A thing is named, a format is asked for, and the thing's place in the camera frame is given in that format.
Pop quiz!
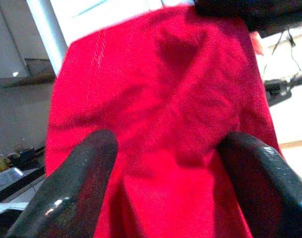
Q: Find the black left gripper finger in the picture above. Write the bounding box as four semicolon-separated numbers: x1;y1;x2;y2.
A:
193;0;302;32
217;131;302;238
6;129;119;238

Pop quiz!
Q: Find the red cloth garment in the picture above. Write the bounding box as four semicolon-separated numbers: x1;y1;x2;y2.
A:
44;4;283;238

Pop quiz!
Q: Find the black cable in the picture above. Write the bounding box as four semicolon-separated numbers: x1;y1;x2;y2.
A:
263;27;302;75

